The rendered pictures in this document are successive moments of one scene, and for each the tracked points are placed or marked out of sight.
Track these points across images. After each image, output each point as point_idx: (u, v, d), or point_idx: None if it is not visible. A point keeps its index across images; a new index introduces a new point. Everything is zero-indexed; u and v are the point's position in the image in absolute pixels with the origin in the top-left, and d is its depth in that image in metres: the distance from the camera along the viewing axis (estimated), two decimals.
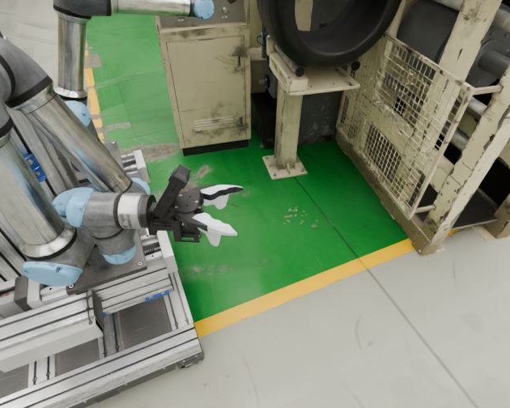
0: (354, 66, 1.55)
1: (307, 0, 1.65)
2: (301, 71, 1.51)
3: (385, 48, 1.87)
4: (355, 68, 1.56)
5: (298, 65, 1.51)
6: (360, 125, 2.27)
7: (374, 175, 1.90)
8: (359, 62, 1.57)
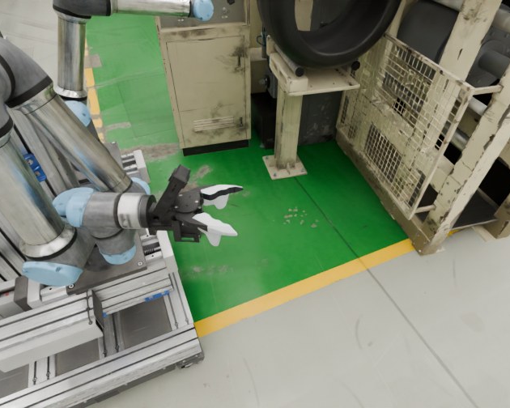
0: (355, 68, 1.56)
1: (307, 0, 1.65)
2: (300, 74, 1.51)
3: (385, 48, 1.87)
4: (357, 66, 1.56)
5: None
6: (360, 125, 2.27)
7: (374, 175, 1.90)
8: (354, 60, 1.55)
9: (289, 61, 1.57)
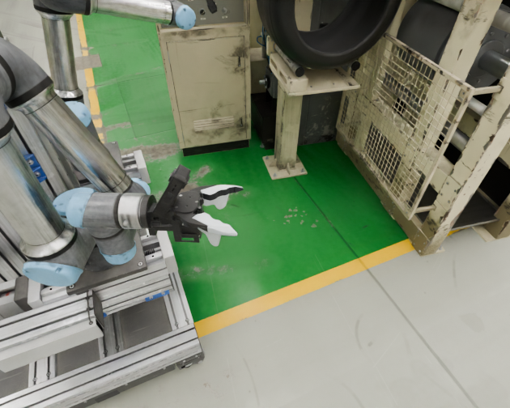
0: (356, 64, 1.55)
1: (307, 0, 1.65)
2: (300, 70, 1.50)
3: (385, 48, 1.87)
4: (354, 65, 1.55)
5: (295, 67, 1.52)
6: (360, 125, 2.28)
7: (374, 175, 1.90)
8: (354, 70, 1.58)
9: None
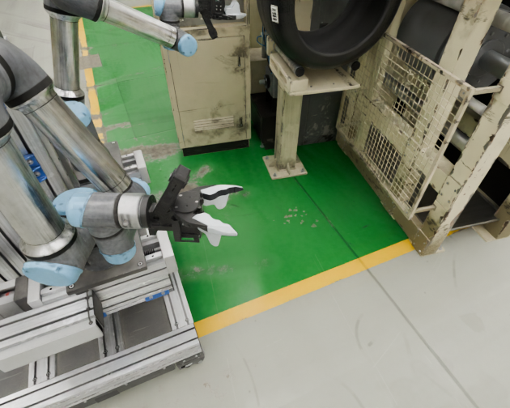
0: (354, 65, 1.55)
1: (307, 0, 1.65)
2: (299, 74, 1.51)
3: (385, 48, 1.87)
4: (354, 67, 1.56)
5: None
6: (360, 125, 2.28)
7: (374, 175, 1.90)
8: (358, 66, 1.58)
9: None
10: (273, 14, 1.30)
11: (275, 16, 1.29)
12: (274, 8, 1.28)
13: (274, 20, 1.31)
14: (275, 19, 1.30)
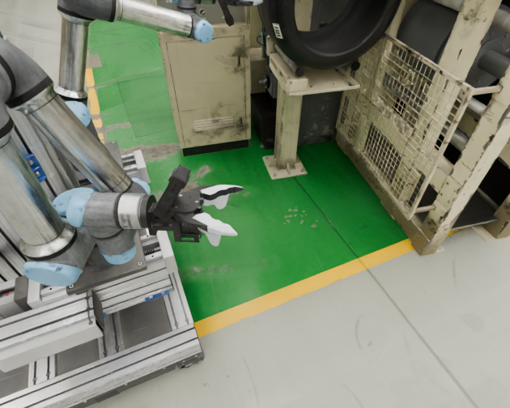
0: (357, 67, 1.56)
1: (307, 0, 1.65)
2: (301, 71, 1.51)
3: (385, 48, 1.87)
4: (357, 65, 1.55)
5: (298, 65, 1.51)
6: (360, 125, 2.28)
7: (374, 175, 1.90)
8: (350, 63, 1.56)
9: None
10: (276, 31, 1.35)
11: (278, 32, 1.34)
12: (275, 26, 1.32)
13: (278, 36, 1.36)
14: (279, 35, 1.35)
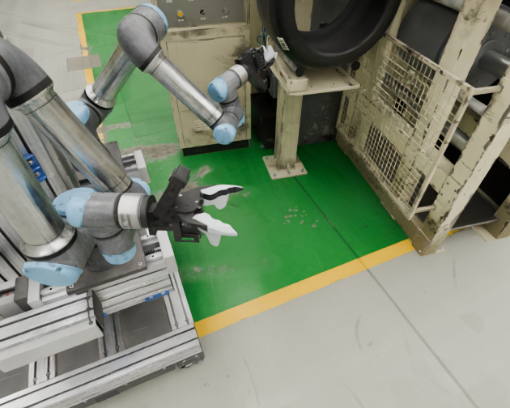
0: (354, 65, 1.55)
1: (307, 0, 1.65)
2: (301, 72, 1.51)
3: (385, 48, 1.87)
4: (354, 67, 1.56)
5: (299, 65, 1.51)
6: (360, 125, 2.28)
7: (374, 175, 1.90)
8: (359, 65, 1.57)
9: (289, 67, 1.58)
10: (282, 44, 1.39)
11: (284, 45, 1.38)
12: (280, 40, 1.37)
13: (284, 48, 1.40)
14: (285, 47, 1.39)
